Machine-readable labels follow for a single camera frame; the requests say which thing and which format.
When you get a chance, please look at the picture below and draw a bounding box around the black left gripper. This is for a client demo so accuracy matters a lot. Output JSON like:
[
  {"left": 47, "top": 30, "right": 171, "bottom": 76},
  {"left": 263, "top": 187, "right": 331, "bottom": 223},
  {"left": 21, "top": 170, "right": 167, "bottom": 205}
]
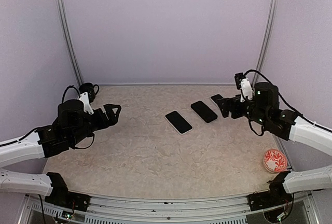
[{"left": 69, "top": 103, "right": 121, "bottom": 145}]

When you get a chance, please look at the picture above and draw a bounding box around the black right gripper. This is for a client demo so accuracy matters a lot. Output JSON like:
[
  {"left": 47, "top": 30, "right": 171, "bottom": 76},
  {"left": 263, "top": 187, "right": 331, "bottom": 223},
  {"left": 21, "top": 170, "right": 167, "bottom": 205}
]
[{"left": 217, "top": 94, "right": 269, "bottom": 127}]

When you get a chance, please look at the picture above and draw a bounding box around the light blue phone case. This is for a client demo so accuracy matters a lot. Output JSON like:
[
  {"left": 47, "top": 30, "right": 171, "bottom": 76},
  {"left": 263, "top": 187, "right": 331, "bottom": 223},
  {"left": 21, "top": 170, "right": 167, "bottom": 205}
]
[{"left": 210, "top": 94, "right": 224, "bottom": 106}]

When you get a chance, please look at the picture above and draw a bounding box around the pink clear phone case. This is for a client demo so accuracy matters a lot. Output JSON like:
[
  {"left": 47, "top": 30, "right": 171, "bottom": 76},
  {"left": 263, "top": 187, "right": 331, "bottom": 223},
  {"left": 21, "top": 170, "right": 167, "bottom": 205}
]
[{"left": 164, "top": 110, "right": 193, "bottom": 134}]

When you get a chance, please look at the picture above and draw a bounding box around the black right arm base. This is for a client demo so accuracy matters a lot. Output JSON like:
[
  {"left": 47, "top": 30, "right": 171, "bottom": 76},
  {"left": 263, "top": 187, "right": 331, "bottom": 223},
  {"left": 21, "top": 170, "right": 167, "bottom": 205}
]
[{"left": 247, "top": 171, "right": 294, "bottom": 211}]

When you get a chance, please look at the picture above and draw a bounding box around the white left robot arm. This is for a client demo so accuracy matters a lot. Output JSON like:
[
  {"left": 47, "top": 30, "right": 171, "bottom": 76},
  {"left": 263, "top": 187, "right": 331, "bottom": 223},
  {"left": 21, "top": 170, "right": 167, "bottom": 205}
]
[{"left": 1, "top": 100, "right": 121, "bottom": 206}]

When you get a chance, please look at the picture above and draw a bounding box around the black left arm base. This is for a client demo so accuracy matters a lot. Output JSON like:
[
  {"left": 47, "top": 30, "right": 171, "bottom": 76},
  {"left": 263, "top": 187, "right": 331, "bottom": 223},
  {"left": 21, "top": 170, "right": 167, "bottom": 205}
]
[{"left": 45, "top": 172, "right": 91, "bottom": 212}]

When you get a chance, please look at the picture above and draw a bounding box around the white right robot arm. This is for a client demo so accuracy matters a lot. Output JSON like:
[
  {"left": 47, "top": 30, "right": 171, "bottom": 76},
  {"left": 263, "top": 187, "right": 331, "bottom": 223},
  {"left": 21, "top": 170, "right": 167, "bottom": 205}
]
[{"left": 216, "top": 79, "right": 331, "bottom": 205}]

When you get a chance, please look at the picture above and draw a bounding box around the dark green mug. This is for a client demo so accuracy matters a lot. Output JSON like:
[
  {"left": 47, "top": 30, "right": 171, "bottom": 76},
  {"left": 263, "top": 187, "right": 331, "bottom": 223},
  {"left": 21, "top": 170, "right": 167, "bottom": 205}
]
[{"left": 78, "top": 82, "right": 100, "bottom": 103}]

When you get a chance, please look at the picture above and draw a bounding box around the red patterned white dish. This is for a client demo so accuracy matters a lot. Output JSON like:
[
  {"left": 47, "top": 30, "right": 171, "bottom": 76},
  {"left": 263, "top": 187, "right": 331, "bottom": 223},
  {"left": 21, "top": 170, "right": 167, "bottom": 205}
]
[{"left": 263, "top": 149, "right": 288, "bottom": 173}]

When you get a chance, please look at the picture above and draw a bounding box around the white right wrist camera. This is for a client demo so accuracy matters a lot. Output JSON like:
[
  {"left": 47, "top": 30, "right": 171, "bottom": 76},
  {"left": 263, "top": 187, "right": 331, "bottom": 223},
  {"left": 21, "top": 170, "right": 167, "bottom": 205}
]
[{"left": 234, "top": 73, "right": 253, "bottom": 103}]

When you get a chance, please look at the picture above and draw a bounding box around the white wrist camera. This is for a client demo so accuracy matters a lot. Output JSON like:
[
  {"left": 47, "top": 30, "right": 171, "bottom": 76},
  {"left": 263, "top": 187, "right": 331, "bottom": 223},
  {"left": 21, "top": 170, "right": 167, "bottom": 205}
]
[
  {"left": 234, "top": 73, "right": 253, "bottom": 103},
  {"left": 78, "top": 92, "right": 94, "bottom": 115}
]

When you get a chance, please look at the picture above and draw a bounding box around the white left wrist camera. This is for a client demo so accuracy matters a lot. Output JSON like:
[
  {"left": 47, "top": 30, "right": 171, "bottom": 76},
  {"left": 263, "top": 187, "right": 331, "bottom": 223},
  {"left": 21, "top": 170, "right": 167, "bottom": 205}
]
[{"left": 78, "top": 92, "right": 94, "bottom": 115}]

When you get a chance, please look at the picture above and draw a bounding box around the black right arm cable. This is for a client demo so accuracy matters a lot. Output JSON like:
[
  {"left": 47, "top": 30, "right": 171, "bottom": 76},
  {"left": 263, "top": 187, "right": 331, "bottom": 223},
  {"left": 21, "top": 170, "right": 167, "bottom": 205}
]
[{"left": 243, "top": 69, "right": 332, "bottom": 136}]

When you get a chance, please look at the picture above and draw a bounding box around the aluminium front rail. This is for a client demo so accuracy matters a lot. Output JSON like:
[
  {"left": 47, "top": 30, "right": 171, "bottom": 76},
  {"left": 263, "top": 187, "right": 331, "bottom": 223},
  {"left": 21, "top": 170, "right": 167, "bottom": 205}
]
[{"left": 18, "top": 179, "right": 320, "bottom": 224}]

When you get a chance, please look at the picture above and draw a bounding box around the right aluminium corner post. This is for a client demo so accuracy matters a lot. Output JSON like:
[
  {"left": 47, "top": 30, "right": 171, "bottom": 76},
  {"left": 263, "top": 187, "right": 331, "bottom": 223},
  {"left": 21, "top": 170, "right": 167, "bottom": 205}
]
[{"left": 256, "top": 0, "right": 278, "bottom": 73}]

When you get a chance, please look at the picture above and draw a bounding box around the aluminium corner post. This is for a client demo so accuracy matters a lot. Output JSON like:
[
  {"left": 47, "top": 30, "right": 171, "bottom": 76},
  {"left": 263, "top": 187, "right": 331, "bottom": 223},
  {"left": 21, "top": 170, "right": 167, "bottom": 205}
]
[
  {"left": 56, "top": 0, "right": 84, "bottom": 85},
  {"left": 256, "top": 0, "right": 278, "bottom": 73}
]

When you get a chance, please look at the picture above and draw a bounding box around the left aluminium corner post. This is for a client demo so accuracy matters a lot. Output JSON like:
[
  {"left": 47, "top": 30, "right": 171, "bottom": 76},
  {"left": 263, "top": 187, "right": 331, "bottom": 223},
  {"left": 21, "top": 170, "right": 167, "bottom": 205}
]
[{"left": 56, "top": 0, "right": 84, "bottom": 85}]

